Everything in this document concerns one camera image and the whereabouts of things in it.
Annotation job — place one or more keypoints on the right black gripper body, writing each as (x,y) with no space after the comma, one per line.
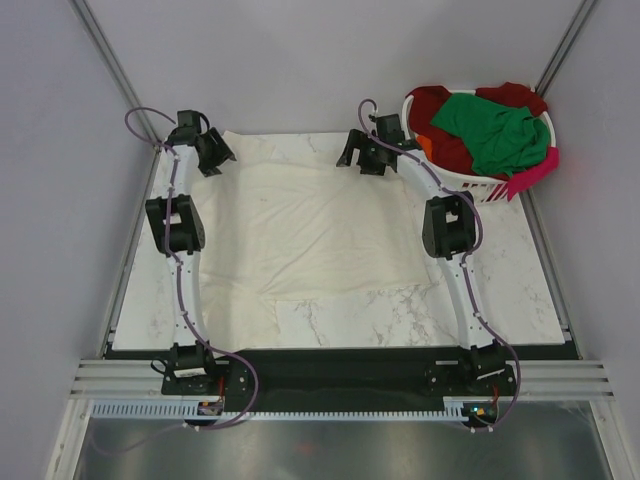
(369,157)

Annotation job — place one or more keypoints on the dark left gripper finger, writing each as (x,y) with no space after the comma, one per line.
(209,167)
(220,150)

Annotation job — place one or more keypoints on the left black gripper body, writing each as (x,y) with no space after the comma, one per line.
(210,150)

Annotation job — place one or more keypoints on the cream white t shirt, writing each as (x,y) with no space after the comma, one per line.
(390,317)

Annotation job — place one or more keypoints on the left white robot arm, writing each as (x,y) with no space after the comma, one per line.
(179,235)

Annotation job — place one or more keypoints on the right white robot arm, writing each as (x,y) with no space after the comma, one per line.
(450,240)

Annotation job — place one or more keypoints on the orange t shirt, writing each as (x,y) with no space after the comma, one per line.
(426,145)

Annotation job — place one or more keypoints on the dark red t shirt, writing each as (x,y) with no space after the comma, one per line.
(449,151)

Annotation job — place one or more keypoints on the white laundry basket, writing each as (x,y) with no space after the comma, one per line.
(484,189)

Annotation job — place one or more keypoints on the green t shirt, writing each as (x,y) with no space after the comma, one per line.
(500,139)

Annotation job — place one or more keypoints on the pink t shirt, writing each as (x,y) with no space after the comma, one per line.
(522,181)

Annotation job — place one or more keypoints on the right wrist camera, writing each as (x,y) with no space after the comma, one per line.
(388,129)

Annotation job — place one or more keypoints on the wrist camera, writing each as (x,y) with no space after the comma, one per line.
(193,119)
(388,129)

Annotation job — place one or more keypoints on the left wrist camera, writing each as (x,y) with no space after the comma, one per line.
(193,119)

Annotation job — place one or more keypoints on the aluminium frame rail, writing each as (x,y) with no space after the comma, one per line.
(103,47)

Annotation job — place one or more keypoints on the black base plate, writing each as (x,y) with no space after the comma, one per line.
(388,377)

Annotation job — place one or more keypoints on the white slotted cable duct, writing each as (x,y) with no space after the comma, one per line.
(446,410)

